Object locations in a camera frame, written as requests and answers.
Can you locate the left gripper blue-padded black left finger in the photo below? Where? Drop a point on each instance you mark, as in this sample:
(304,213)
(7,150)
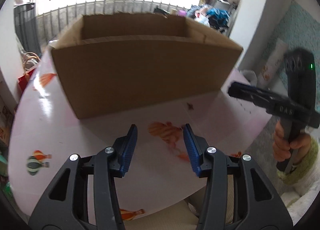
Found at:
(82,194)

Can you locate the red tote bag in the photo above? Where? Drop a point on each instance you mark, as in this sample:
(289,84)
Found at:
(30,61)

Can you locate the large brown cardboard box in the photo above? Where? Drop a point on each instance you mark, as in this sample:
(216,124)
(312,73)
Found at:
(112,63)

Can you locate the metal balcony railing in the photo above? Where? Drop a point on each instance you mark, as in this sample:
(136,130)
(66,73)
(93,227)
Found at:
(50,23)

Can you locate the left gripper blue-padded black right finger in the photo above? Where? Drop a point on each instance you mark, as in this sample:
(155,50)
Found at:
(238,193)

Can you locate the person's right hand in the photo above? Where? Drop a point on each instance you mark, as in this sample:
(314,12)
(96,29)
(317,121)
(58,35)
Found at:
(281,147)

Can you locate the wheelchair with clothes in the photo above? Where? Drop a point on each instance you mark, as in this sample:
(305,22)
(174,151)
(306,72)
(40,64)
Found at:
(217,14)

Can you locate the dark grey folded rack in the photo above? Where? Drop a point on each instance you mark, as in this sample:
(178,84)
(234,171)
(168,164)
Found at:
(26,27)

